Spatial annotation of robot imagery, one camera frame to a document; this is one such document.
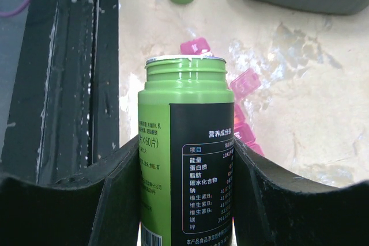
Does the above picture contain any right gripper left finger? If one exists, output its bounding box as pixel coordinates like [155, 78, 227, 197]
[1, 138, 140, 245]

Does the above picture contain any pink weekly pill organizer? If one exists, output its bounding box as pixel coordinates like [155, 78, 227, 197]
[180, 37, 264, 156]

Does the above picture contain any green lidded pill bottle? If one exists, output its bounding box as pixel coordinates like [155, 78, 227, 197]
[138, 55, 234, 245]

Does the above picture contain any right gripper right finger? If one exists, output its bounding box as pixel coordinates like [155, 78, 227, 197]
[233, 139, 368, 245]

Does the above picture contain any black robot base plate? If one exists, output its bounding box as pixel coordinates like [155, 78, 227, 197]
[1, 0, 119, 184]

